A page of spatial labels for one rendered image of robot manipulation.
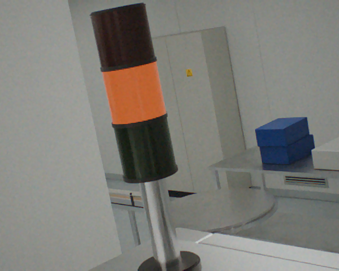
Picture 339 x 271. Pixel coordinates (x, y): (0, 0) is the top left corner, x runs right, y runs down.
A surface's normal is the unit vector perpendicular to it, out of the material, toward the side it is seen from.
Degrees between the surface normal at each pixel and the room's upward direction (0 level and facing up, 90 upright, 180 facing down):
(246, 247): 0
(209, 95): 90
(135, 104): 90
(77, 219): 90
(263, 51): 90
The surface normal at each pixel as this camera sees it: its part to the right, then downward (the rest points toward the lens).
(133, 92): 0.04, 0.18
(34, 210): 0.66, 0.01
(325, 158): -0.73, 0.26
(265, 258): -0.18, -0.97
